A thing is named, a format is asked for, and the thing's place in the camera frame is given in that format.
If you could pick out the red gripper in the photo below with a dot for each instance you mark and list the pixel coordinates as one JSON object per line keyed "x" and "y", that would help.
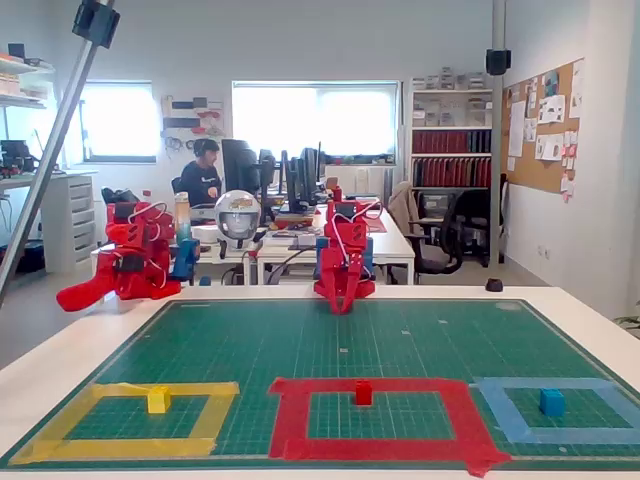
{"x": 336, "y": 272}

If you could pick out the red cube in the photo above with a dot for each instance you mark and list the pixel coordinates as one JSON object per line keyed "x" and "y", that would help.
{"x": 363, "y": 393}

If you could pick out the red leader arm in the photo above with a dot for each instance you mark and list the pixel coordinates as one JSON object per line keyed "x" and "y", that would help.
{"x": 135, "y": 235}

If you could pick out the red follower robot arm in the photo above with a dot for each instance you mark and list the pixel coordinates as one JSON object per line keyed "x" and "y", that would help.
{"x": 367, "y": 291}

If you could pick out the red tape square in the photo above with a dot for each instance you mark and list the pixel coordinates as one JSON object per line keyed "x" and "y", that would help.
{"x": 400, "y": 386}

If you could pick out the yellow cube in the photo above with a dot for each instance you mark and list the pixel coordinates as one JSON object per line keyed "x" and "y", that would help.
{"x": 159, "y": 400}

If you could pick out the blue tape square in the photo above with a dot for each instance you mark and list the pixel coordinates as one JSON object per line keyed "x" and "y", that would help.
{"x": 550, "y": 384}

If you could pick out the blue cube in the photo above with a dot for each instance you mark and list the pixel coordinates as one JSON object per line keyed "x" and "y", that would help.
{"x": 552, "y": 403}

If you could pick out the yellow tape square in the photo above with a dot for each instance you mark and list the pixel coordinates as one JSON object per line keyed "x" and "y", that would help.
{"x": 125, "y": 447}

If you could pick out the green cutting mat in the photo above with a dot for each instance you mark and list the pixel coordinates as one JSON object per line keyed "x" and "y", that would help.
{"x": 350, "y": 340}

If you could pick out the white office desk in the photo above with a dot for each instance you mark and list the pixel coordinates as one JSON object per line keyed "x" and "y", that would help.
{"x": 395, "y": 245}

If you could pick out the red bottle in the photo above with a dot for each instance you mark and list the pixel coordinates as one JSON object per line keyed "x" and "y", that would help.
{"x": 337, "y": 194}

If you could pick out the beige jacket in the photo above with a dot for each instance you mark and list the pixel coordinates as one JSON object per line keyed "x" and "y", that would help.
{"x": 402, "y": 205}

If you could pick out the black office chair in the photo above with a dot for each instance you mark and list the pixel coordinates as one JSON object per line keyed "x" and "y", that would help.
{"x": 450, "y": 250}

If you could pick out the black computer monitor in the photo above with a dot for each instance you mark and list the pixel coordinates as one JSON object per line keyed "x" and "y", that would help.
{"x": 267, "y": 180}
{"x": 300, "y": 175}
{"x": 239, "y": 165}

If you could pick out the white helmet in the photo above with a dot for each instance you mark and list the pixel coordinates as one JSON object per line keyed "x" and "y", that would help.
{"x": 237, "y": 220}

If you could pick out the black round knob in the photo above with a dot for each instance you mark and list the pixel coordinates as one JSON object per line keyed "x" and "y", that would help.
{"x": 494, "y": 285}

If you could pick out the blue leader table clamp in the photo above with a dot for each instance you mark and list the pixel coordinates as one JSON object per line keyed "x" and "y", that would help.
{"x": 185, "y": 260}

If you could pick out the wide window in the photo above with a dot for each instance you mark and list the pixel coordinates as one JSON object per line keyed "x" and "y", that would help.
{"x": 325, "y": 120}

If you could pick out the tan and teal bottle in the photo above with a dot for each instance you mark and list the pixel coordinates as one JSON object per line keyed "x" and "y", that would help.
{"x": 182, "y": 215}

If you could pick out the seated person dark shirt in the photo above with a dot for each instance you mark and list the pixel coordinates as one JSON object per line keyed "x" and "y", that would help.
{"x": 200, "y": 182}

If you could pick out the white bookshelf with binders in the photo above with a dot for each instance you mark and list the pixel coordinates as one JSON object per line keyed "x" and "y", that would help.
{"x": 450, "y": 142}

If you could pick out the upright metal pole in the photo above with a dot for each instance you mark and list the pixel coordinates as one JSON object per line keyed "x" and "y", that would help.
{"x": 497, "y": 150}

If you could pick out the cork notice board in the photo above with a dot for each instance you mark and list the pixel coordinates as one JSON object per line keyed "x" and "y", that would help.
{"x": 530, "y": 170}

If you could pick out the black backpack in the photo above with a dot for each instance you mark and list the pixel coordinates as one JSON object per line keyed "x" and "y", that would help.
{"x": 120, "y": 195}

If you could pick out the black clamp on upright pole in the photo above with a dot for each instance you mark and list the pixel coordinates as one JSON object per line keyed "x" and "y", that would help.
{"x": 498, "y": 62}

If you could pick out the white drawer cabinet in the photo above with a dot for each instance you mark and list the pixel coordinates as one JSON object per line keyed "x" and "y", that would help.
{"x": 80, "y": 220}

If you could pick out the small window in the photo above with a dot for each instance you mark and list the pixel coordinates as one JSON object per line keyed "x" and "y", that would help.
{"x": 125, "y": 120}

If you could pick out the green plant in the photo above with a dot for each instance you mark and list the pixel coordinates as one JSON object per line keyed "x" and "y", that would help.
{"x": 631, "y": 320}

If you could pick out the black machine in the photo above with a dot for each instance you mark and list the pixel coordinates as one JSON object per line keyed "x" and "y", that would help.
{"x": 15, "y": 152}

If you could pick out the black clamp on slanted pole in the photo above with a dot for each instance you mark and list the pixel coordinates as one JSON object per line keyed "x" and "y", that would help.
{"x": 96, "y": 22}

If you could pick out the white wall socket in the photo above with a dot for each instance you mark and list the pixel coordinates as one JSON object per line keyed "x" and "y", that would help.
{"x": 544, "y": 251}

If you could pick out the wall tool rack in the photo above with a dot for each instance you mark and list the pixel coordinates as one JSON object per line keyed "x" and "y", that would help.
{"x": 192, "y": 122}

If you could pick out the white wall shelf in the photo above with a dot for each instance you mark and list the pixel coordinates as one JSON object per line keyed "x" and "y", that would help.
{"x": 20, "y": 70}

